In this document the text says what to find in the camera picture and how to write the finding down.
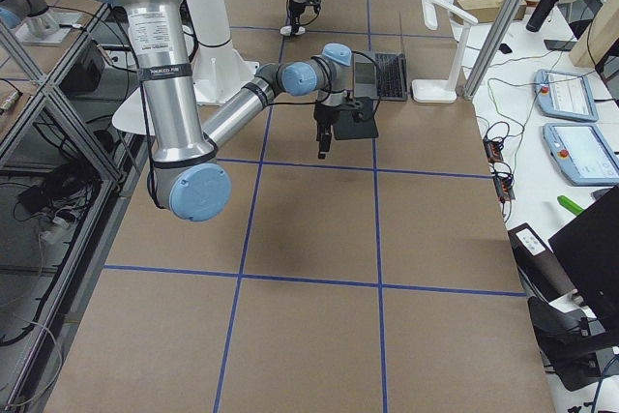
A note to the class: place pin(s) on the white computer mouse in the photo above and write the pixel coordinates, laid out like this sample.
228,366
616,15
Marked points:
292,31

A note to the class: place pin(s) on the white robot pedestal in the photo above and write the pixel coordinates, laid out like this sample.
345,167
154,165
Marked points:
218,70

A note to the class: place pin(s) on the black monitor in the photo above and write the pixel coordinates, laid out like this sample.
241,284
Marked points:
587,249

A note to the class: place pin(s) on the cardboard box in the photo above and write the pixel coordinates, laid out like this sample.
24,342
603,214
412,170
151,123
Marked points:
486,11

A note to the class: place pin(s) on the lower blue teach pendant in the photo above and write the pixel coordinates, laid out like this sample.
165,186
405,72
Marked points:
582,154

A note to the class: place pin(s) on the white chair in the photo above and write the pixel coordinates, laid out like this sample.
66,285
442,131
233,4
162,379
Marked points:
129,118

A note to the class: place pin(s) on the grey laptop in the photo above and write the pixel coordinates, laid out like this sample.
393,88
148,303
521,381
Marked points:
381,74

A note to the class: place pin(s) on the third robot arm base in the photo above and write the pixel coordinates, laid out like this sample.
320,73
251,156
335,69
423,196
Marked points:
34,22

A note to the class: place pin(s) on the black water bottle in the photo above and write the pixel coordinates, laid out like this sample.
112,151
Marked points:
539,15

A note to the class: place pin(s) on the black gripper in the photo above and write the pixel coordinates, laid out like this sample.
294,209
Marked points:
324,117
295,9

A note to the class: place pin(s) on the upper blue teach pendant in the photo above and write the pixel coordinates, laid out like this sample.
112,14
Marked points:
565,96

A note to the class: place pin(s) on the aluminium frame post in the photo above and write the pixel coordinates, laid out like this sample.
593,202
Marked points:
490,46

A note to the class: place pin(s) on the blue teach pendant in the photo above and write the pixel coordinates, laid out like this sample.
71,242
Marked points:
565,96
582,154

